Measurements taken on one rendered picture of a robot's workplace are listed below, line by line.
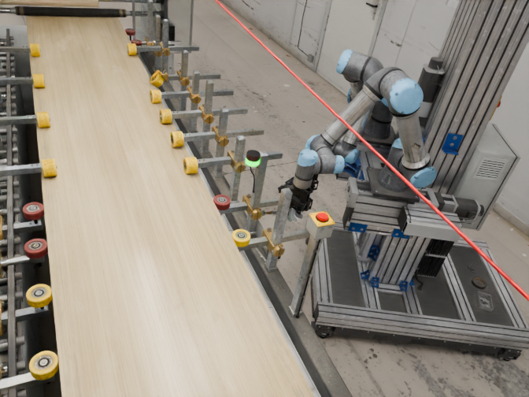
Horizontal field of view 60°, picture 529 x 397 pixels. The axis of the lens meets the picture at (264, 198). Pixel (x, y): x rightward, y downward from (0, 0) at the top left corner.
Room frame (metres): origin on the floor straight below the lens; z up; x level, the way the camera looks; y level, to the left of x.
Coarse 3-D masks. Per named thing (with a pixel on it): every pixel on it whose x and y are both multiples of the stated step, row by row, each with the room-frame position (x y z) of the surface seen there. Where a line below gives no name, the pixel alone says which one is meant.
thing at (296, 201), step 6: (294, 186) 1.56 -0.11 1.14; (300, 192) 1.56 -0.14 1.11; (306, 192) 1.53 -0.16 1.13; (312, 192) 1.56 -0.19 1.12; (294, 198) 1.55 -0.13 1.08; (300, 198) 1.55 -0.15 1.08; (306, 198) 1.55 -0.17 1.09; (294, 204) 1.56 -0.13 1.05; (300, 204) 1.52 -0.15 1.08; (306, 204) 1.56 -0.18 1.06; (300, 210) 1.52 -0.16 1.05; (306, 210) 1.55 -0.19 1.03
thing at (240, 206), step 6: (264, 198) 1.80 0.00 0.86; (270, 198) 1.81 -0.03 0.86; (276, 198) 1.82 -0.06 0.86; (234, 204) 1.72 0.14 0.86; (240, 204) 1.73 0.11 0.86; (246, 204) 1.74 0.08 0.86; (264, 204) 1.77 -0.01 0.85; (270, 204) 1.79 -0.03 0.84; (276, 204) 1.81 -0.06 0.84; (222, 210) 1.66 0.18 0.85; (228, 210) 1.68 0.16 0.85; (234, 210) 1.70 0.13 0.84; (240, 210) 1.71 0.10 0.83
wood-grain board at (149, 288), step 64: (64, 64) 2.81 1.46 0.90; (128, 64) 2.99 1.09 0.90; (64, 128) 2.04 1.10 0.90; (128, 128) 2.15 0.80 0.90; (64, 192) 1.53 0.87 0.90; (128, 192) 1.61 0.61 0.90; (192, 192) 1.70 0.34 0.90; (64, 256) 1.17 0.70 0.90; (128, 256) 1.23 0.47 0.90; (192, 256) 1.29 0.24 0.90; (64, 320) 0.90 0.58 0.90; (128, 320) 0.95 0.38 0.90; (192, 320) 0.99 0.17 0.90; (256, 320) 1.04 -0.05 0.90; (64, 384) 0.69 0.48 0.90; (128, 384) 0.72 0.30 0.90; (192, 384) 0.76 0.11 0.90; (256, 384) 0.80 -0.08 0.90
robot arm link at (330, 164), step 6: (318, 150) 1.67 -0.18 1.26; (324, 150) 1.65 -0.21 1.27; (330, 150) 1.66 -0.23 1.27; (324, 156) 1.61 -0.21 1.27; (330, 156) 1.62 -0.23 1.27; (336, 156) 1.62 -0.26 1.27; (324, 162) 1.58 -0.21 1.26; (330, 162) 1.58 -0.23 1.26; (336, 162) 1.59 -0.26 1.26; (342, 162) 1.60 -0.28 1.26; (324, 168) 1.57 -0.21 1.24; (330, 168) 1.57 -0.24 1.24; (336, 168) 1.58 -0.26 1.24; (342, 168) 1.59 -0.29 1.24
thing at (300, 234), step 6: (288, 234) 1.58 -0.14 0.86; (294, 234) 1.59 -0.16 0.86; (300, 234) 1.59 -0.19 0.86; (306, 234) 1.61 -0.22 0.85; (252, 240) 1.49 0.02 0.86; (258, 240) 1.50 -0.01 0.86; (264, 240) 1.51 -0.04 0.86; (282, 240) 1.55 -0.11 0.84; (288, 240) 1.56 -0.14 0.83; (246, 246) 1.46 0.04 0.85; (252, 246) 1.47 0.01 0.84; (258, 246) 1.49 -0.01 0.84
